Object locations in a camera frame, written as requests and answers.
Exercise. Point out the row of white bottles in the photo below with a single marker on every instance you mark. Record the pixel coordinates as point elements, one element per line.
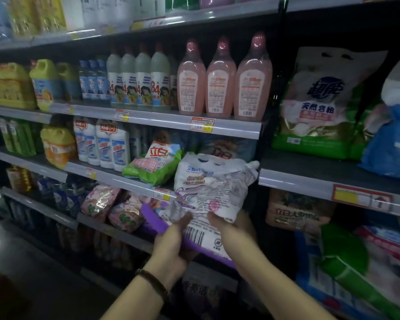
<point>113,8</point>

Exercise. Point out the person's left hand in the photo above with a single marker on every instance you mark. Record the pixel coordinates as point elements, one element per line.
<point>168,248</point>

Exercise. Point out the dark metal shelving unit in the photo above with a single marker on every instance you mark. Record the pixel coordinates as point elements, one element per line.
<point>306,176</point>

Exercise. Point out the grey metal shelving unit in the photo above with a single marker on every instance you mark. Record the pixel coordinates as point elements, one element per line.
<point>160,118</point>

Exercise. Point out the yellow jug blue label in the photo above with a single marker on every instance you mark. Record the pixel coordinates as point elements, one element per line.
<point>45,84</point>

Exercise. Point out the pink liquid bottle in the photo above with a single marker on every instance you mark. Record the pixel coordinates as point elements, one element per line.
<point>220,83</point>
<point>252,83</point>
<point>191,83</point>

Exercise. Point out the row of green bottles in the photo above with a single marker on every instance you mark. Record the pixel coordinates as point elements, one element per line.
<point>18,136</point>

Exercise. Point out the white cleaner bottle blue label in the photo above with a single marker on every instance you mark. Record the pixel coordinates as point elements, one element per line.
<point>120,149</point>
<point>105,146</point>
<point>83,143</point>

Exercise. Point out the person's right thumb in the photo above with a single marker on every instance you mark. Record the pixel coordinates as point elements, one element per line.
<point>218,220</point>

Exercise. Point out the yellow liquid bottle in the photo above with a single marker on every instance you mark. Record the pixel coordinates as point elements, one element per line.
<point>19,179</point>

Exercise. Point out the blue and white detergent bag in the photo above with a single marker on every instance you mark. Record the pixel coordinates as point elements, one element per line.
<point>313,283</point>

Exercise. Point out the row of yellow packets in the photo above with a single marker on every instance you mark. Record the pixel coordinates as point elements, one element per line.
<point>36,13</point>

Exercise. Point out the white and purple detergent bag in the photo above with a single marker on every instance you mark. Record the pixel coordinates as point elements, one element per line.
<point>208,189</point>

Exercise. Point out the small blue label bottle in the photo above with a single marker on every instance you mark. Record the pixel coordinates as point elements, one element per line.
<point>84,83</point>
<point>93,83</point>
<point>103,83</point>

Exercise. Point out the person's left forearm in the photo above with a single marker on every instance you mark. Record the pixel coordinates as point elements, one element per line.
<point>138,299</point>

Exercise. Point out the row of blue detergent bags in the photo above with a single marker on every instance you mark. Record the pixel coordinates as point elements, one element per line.
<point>63,194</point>

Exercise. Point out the pink floral detergent bag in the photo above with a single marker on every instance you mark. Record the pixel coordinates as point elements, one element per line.
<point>126,214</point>
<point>100,201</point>

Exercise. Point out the person's right hand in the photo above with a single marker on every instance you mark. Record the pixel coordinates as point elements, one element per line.
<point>238,234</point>

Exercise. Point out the person's right forearm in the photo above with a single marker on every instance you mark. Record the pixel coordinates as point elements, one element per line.
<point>273,289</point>

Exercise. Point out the beige soap powder bag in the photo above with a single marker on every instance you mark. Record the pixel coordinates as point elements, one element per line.
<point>296,213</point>

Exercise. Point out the person's left thumb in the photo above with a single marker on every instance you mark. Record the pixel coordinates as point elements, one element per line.
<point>180,223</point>

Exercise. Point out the green and white detergent bag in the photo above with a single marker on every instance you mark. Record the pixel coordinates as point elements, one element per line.
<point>153,163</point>

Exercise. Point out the red and yellow price tag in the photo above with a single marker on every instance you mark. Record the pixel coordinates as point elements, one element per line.
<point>91,173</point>
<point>121,115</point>
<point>162,194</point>
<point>202,124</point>

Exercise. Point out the large white green powder bag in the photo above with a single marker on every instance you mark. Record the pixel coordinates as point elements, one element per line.
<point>320,109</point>

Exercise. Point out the blue and white powder bag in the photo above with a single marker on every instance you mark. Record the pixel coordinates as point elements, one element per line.
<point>393,139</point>

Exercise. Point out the yellow multipack of bottles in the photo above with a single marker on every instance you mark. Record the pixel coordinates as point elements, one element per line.
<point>8,86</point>

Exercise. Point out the white detergent bag red print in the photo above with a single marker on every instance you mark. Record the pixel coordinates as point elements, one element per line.
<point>226,149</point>

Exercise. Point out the white bleach bottle cartoon label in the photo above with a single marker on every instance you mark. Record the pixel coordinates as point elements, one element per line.
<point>143,83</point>
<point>114,83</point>
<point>160,83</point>
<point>129,83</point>

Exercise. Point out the green refill bag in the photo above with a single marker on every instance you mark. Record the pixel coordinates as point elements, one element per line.
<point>346,259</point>

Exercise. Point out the yellow jug orange label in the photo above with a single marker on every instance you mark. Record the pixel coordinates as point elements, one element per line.
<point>58,148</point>

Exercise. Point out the wide red yellow price tag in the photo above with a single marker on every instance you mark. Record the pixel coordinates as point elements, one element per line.
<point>361,197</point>

